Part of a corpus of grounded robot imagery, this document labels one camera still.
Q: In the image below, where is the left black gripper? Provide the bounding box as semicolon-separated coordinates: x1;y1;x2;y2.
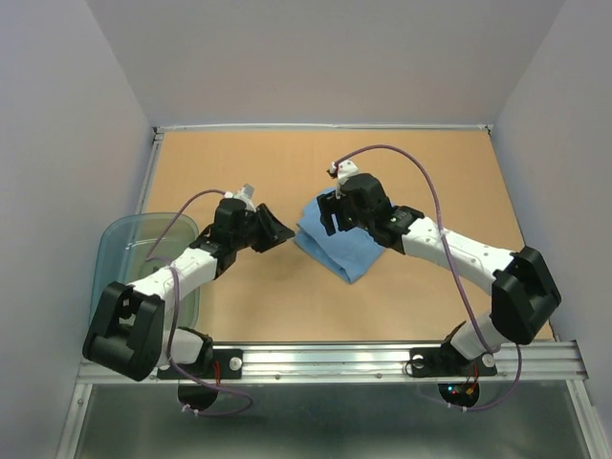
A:
232;204;295;253

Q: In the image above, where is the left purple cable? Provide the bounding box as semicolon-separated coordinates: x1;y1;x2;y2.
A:
145;189;253;417

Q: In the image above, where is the purple cable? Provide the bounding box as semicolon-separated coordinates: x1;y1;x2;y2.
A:
145;189;253;417
329;144;522;415

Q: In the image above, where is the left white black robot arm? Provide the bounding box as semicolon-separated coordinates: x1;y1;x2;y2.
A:
82;197;295;382

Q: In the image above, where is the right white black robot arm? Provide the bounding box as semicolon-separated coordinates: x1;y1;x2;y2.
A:
317;173;561;378

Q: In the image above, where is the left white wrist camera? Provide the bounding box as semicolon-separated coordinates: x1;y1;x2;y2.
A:
224;184;254;207

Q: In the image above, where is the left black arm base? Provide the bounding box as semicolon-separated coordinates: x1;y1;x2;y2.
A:
178;348;244;381

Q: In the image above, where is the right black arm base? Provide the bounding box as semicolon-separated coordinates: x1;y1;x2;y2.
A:
404;347;497;379

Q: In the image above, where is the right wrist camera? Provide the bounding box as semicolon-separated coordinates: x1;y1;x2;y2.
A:
327;160;360;199

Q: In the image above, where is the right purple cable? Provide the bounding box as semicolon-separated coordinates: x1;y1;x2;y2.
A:
329;144;522;415

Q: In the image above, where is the aluminium front rail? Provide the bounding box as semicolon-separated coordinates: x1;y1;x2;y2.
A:
78;339;588;384

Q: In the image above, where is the clear blue plastic bin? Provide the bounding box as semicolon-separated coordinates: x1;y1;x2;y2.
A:
90;212;199;316

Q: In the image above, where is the light blue long sleeve shirt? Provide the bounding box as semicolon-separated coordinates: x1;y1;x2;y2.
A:
294;198;384;284

